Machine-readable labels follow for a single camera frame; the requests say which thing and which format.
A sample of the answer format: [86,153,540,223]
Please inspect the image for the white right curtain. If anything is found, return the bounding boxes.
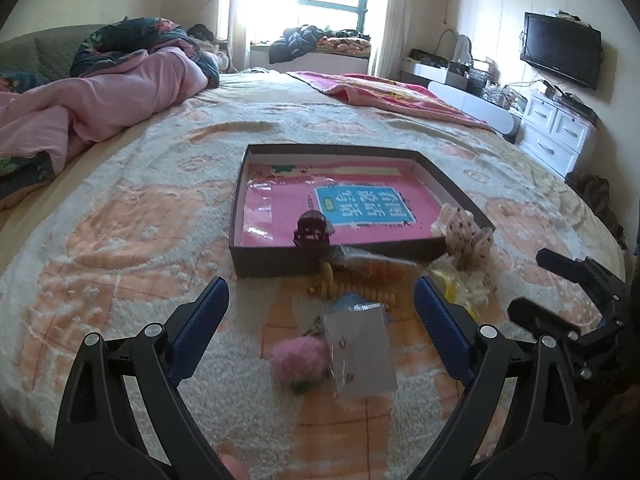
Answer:
[366,0,412,79]

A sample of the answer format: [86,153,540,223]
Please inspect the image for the polka dot bow scrunchie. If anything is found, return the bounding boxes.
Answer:
[431,203,494,272]

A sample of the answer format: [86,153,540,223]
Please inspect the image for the blue small box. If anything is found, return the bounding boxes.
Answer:
[329,292,380,313]

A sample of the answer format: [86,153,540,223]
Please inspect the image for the person's left hand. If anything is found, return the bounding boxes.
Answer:
[217,440,250,480]

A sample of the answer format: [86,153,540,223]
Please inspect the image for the dark cardboard box tray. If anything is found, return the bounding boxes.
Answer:
[229,144,493,278]

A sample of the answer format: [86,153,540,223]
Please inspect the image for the maroon hair clip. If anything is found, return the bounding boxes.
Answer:
[293,209,334,249]

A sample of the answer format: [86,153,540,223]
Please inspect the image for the green padded headboard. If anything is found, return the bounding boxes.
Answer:
[0,24,101,81]

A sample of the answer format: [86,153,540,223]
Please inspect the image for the yellow bangles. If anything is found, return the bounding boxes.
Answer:
[428,266,464,306]

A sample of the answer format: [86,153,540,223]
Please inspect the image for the pink pompom hair clip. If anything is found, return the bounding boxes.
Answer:
[269,336,331,394]

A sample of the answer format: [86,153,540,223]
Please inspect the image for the pink quilt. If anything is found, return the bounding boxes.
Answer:
[1,47,207,174]

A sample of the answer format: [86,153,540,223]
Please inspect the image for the dark floral duvet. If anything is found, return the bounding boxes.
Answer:
[70,18,219,88]

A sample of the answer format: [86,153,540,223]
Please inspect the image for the dark clothes on sill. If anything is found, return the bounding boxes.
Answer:
[268,25,326,64]

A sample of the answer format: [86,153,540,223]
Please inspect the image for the white low desk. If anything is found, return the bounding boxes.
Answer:
[400,58,520,138]

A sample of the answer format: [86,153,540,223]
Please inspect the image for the earring card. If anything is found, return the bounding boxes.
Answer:
[323,304,397,401]

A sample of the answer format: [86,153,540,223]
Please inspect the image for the white left curtain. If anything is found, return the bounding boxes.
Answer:
[218,0,250,72]

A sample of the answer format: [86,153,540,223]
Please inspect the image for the yellow spiral hair tie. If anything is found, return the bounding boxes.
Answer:
[307,261,399,311]

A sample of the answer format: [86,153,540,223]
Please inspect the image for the pearl hair ties bag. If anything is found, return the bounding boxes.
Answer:
[456,271,497,309]

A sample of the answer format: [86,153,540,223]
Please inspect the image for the brown fuzzy item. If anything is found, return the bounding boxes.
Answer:
[565,171,628,250]

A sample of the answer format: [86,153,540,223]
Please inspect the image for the cream peach bedspread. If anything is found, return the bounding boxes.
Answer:
[1,74,625,479]

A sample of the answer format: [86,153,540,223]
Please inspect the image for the black wall television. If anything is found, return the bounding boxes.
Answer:
[520,12,603,90]

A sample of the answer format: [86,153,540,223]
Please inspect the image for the white drawer cabinet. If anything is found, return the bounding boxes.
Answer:
[515,90,598,178]

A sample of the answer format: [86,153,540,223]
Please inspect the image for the white curtain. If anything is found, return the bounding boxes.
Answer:
[218,0,250,72]
[366,0,412,79]

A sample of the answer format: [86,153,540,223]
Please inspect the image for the pink folded blanket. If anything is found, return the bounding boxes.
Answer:
[288,70,490,130]

